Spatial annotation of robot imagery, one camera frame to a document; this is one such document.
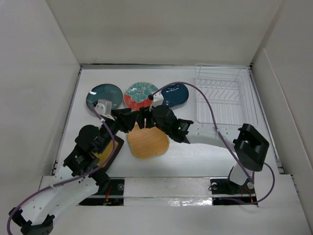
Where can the white wire dish rack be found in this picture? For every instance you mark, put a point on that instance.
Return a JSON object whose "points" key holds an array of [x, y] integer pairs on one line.
{"points": [[230, 93]]}

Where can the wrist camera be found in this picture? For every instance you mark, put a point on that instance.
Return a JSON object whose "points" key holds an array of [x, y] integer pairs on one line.
{"points": [[103, 107], [157, 99]]}

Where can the orange woven square plate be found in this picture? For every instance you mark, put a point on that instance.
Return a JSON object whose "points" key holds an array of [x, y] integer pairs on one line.
{"points": [[147, 143]]}

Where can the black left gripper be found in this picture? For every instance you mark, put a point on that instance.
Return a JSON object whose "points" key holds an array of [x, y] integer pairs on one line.
{"points": [[125, 118]]}

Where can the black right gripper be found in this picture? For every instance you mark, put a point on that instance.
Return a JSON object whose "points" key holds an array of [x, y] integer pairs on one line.
{"points": [[140, 118]]}

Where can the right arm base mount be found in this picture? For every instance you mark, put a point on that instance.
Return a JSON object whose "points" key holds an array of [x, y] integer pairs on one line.
{"points": [[224, 192]]}

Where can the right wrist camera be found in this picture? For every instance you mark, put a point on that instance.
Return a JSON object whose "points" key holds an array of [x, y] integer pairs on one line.
{"points": [[157, 99]]}

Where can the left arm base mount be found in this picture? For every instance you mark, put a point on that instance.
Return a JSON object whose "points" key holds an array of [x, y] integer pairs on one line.
{"points": [[112, 196]]}

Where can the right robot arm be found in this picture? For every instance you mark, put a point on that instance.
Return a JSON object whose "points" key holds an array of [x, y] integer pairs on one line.
{"points": [[246, 144]]}

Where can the teal round glass plate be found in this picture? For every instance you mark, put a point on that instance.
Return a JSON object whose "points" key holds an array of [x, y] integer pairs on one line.
{"points": [[108, 92]]}

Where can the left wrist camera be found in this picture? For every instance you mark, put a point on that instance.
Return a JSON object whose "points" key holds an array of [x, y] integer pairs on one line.
{"points": [[103, 107]]}

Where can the black yellow square plate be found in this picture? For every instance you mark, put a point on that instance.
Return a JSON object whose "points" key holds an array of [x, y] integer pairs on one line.
{"points": [[105, 155]]}

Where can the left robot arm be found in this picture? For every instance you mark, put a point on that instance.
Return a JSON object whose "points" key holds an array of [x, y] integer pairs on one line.
{"points": [[81, 174]]}

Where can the red teal floral plate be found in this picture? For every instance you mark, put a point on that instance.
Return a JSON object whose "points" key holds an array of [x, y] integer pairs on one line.
{"points": [[136, 96]]}

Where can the dark blue leaf plate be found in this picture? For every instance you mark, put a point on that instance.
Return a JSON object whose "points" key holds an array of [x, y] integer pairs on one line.
{"points": [[175, 95]]}

